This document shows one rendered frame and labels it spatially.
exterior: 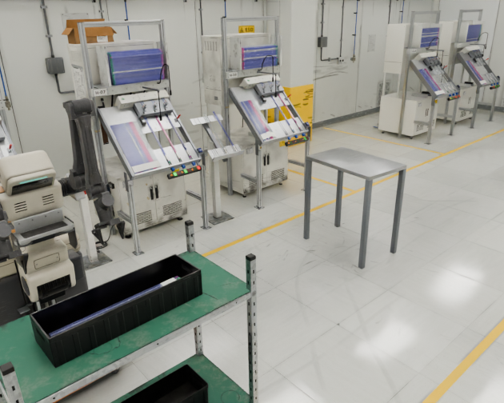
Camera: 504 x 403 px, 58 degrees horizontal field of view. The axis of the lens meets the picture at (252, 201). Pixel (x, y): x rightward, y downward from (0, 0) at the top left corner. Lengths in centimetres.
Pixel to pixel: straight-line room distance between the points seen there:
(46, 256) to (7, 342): 76
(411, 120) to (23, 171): 637
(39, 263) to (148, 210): 209
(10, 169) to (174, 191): 248
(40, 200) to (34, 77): 328
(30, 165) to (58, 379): 104
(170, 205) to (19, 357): 304
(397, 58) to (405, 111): 83
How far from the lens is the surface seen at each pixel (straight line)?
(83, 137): 211
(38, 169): 226
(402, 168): 381
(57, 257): 249
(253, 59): 503
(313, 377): 284
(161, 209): 448
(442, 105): 907
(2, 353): 176
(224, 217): 467
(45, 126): 561
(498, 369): 318
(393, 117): 787
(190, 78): 639
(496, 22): 1042
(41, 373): 162
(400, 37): 772
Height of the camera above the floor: 197
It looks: 23 degrees down
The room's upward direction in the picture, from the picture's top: 1 degrees counter-clockwise
